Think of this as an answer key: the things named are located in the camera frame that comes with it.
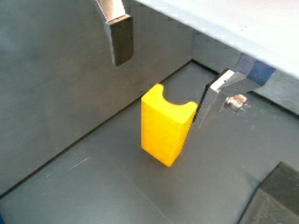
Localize small yellow arch block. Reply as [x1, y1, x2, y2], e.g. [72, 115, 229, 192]
[141, 84, 199, 167]

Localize black curved fixture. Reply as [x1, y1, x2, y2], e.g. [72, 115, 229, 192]
[238, 162, 299, 224]

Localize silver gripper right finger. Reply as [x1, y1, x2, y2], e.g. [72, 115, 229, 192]
[193, 53, 276, 128]

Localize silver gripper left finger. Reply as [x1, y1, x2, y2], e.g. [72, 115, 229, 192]
[93, 0, 133, 67]

